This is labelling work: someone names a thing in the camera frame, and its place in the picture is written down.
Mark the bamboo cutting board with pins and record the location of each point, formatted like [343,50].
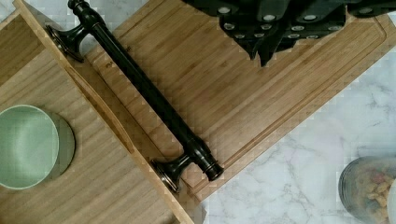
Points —
[237,106]

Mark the wooden drawer box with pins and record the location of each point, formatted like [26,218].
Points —
[109,181]

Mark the clear jar with snacks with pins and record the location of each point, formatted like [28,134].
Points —
[367,189]

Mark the black drawer handle bar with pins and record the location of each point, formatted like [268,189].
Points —
[195,150]

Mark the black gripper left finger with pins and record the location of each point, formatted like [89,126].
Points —
[257,26]

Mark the green bowl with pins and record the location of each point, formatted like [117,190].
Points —
[36,146]

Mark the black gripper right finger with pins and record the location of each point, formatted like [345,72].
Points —
[319,18]

